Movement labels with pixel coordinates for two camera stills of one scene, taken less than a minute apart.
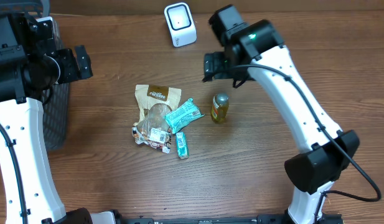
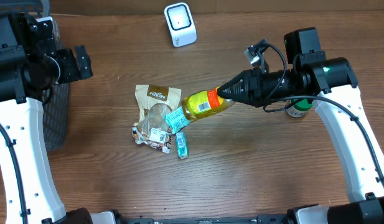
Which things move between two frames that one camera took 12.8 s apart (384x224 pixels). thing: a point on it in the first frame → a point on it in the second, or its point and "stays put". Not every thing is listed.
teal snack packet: [181, 116] stays put
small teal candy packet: [182, 145] stays put
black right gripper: [215, 66] → [257, 88]
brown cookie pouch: [154, 102] stays put
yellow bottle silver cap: [220, 107] → [201, 103]
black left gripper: [67, 57] stays put
